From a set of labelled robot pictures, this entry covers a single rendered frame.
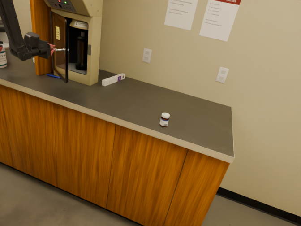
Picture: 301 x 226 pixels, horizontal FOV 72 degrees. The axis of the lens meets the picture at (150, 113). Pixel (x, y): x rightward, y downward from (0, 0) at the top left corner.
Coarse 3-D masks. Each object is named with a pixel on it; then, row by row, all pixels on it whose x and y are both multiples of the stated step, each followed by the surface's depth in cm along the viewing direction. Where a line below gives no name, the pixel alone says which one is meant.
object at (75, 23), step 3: (72, 21) 140; (75, 21) 139; (78, 21) 138; (81, 21) 138; (72, 24) 140; (75, 24) 139; (78, 24) 138; (81, 24) 139; (84, 24) 139; (87, 24) 140; (75, 27) 139; (78, 27) 139; (81, 27) 139; (84, 27) 139; (87, 27) 140
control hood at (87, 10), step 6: (72, 0) 121; (78, 0) 119; (84, 0) 119; (90, 0) 124; (48, 6) 135; (78, 6) 124; (84, 6) 122; (90, 6) 126; (72, 12) 132; (78, 12) 129; (84, 12) 127; (90, 12) 127
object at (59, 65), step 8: (56, 16) 128; (56, 24) 131; (64, 24) 119; (64, 32) 121; (56, 40) 136; (64, 40) 124; (64, 48) 126; (56, 56) 142; (64, 56) 129; (56, 64) 145; (64, 64) 131; (56, 72) 149; (64, 72) 134; (64, 80) 136
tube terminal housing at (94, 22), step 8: (96, 0) 129; (96, 8) 132; (64, 16) 137; (72, 16) 135; (80, 16) 133; (88, 16) 132; (96, 16) 134; (88, 24) 134; (96, 24) 137; (88, 32) 136; (96, 32) 140; (88, 40) 138; (96, 40) 143; (96, 48) 146; (88, 56) 143; (96, 56) 149; (88, 64) 145; (96, 64) 152; (72, 72) 153; (88, 72) 148; (96, 72) 155; (80, 80) 153; (88, 80) 151; (96, 80) 159
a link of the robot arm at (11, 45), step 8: (0, 0) 84; (8, 0) 86; (0, 8) 87; (8, 8) 88; (0, 16) 91; (8, 16) 90; (16, 16) 93; (8, 24) 92; (16, 24) 95; (8, 32) 96; (16, 32) 98; (16, 40) 100; (16, 48) 102; (24, 48) 106; (16, 56) 107
